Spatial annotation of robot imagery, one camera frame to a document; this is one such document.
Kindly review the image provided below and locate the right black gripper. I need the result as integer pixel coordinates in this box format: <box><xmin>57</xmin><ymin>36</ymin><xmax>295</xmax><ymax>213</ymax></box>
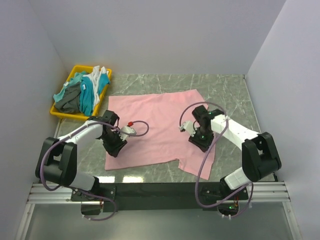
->
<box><xmin>188</xmin><ymin>126</ymin><xmax>215</xmax><ymax>153</ymax></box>

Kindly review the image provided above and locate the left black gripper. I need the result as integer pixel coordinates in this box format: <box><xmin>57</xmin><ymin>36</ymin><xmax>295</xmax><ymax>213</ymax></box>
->
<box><xmin>100</xmin><ymin>130</ymin><xmax>127</xmax><ymax>158</ymax></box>

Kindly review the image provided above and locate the pink t shirt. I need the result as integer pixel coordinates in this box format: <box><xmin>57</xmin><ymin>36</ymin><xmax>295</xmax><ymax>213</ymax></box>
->
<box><xmin>104</xmin><ymin>89</ymin><xmax>215</xmax><ymax>180</ymax></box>

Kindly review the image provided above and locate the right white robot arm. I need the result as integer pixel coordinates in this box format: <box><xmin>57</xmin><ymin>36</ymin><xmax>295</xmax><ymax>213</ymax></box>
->
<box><xmin>179</xmin><ymin>105</ymin><xmax>282</xmax><ymax>200</ymax></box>

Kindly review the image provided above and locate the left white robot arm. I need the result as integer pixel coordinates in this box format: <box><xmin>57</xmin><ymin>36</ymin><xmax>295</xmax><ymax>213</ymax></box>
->
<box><xmin>35</xmin><ymin>110</ymin><xmax>127</xmax><ymax>201</ymax></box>

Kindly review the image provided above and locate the grey t shirt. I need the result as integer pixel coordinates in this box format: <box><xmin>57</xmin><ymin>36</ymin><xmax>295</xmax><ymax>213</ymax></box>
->
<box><xmin>55</xmin><ymin>82</ymin><xmax>81</xmax><ymax>114</ymax></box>

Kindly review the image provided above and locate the teal t shirt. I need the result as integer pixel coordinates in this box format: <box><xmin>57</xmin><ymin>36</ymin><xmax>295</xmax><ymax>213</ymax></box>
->
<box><xmin>79</xmin><ymin>73</ymin><xmax>110</xmax><ymax>117</ymax></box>

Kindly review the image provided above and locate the black base bar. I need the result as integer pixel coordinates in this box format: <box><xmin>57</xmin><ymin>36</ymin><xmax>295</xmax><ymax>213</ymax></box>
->
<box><xmin>70</xmin><ymin>182</ymin><xmax>249</xmax><ymax>215</ymax></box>

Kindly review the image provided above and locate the white t shirt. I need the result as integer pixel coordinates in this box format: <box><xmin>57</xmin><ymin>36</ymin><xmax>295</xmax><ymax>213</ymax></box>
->
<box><xmin>87</xmin><ymin>65</ymin><xmax>110</xmax><ymax>109</ymax></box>

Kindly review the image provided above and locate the light green t shirt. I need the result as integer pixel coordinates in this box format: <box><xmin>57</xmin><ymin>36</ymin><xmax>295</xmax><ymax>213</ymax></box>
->
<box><xmin>53</xmin><ymin>71</ymin><xmax>87</xmax><ymax>103</ymax></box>

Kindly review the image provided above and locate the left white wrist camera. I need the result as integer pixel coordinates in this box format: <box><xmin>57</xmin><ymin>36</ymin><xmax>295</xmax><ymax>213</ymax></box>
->
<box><xmin>119</xmin><ymin>121</ymin><xmax>137</xmax><ymax>141</ymax></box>

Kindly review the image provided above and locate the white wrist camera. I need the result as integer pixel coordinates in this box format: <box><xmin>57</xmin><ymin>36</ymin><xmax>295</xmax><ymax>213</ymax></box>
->
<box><xmin>119</xmin><ymin>121</ymin><xmax>137</xmax><ymax>141</ymax></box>
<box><xmin>179</xmin><ymin>120</ymin><xmax>196</xmax><ymax>137</ymax></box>

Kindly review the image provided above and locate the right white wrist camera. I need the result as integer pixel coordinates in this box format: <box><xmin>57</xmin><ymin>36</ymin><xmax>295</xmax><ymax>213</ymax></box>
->
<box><xmin>179</xmin><ymin>120</ymin><xmax>196</xmax><ymax>137</ymax></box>

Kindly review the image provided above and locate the aluminium rail frame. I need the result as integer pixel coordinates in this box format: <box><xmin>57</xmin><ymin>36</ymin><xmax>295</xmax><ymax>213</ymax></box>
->
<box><xmin>15</xmin><ymin>181</ymin><xmax>303</xmax><ymax>240</ymax></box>

